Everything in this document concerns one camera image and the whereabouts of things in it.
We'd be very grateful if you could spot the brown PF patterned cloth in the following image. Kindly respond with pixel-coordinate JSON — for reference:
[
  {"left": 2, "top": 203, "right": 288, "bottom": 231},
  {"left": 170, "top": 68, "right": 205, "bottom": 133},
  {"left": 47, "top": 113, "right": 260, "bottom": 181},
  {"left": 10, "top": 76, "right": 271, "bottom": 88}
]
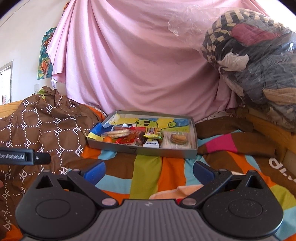
[{"left": 1, "top": 87, "right": 104, "bottom": 239}]

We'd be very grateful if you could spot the green label biscuit packet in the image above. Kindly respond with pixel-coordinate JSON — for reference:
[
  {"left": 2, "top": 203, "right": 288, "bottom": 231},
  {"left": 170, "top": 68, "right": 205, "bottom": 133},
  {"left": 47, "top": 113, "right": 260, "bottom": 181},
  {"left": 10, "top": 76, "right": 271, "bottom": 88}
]
[{"left": 170, "top": 134, "right": 188, "bottom": 145}]

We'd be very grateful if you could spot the pink hanging sheet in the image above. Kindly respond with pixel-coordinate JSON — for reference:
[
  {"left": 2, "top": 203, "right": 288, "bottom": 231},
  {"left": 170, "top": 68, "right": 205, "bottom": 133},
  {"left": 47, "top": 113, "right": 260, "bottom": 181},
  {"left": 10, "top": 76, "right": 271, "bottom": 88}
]
[{"left": 47, "top": 1, "right": 264, "bottom": 121}]

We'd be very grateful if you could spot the small orange mandarin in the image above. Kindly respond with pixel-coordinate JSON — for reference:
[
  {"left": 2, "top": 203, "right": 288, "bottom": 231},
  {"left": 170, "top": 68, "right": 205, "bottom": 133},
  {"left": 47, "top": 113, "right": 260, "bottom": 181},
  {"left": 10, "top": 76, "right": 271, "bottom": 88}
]
[{"left": 103, "top": 136, "right": 113, "bottom": 143}]

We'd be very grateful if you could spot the navy milk powder stick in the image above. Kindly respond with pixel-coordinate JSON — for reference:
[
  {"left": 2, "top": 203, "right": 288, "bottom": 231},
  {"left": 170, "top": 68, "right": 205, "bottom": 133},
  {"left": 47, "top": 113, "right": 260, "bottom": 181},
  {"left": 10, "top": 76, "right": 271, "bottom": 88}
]
[{"left": 143, "top": 138, "right": 159, "bottom": 149}]

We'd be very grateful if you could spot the grey cardboard tray box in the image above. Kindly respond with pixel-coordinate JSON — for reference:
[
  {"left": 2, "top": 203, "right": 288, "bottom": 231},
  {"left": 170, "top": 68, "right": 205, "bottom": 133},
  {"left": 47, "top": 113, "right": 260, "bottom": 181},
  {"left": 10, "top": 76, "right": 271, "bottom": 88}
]
[{"left": 87, "top": 110, "right": 198, "bottom": 159}]

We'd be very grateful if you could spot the yellow purple snack bar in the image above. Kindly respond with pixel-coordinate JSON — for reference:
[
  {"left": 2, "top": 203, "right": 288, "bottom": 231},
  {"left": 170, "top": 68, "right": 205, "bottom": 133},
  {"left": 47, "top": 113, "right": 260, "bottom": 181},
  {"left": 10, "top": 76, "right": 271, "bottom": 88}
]
[{"left": 144, "top": 128, "right": 163, "bottom": 140}]

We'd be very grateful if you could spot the rice cracker packet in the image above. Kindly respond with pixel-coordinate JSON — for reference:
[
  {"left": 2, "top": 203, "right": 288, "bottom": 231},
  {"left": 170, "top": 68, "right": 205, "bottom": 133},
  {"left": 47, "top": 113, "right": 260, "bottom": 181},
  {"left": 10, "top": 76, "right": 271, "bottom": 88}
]
[{"left": 101, "top": 128, "right": 134, "bottom": 139}]

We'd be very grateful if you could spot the plastic bag of clothes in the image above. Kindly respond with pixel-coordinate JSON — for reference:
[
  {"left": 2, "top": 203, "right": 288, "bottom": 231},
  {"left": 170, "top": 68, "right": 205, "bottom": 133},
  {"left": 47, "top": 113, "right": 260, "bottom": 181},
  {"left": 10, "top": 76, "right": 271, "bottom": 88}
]
[{"left": 201, "top": 9, "right": 295, "bottom": 130}]

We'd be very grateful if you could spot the cartoon wall poster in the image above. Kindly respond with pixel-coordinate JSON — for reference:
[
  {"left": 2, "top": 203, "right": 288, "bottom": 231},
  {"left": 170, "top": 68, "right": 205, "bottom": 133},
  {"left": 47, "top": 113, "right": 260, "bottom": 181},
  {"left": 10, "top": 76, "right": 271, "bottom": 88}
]
[{"left": 37, "top": 27, "right": 56, "bottom": 80}]

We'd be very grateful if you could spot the white pink snack packet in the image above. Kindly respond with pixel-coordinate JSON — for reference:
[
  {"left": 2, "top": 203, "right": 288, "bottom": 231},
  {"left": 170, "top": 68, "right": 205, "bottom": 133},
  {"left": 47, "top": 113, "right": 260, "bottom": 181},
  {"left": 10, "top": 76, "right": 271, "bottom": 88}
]
[{"left": 161, "top": 131, "right": 192, "bottom": 149}]

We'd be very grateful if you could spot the red dried tofu packet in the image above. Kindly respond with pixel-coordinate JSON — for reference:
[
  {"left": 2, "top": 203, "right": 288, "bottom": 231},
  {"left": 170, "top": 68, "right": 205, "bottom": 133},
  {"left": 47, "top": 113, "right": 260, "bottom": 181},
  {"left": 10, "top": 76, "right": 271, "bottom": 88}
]
[{"left": 114, "top": 126, "right": 146, "bottom": 146}]

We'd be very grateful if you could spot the window frame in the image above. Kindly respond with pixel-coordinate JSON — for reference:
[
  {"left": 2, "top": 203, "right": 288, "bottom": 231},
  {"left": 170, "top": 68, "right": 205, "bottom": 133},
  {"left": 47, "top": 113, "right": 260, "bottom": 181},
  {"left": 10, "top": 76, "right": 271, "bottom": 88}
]
[{"left": 0, "top": 61, "right": 13, "bottom": 105}]

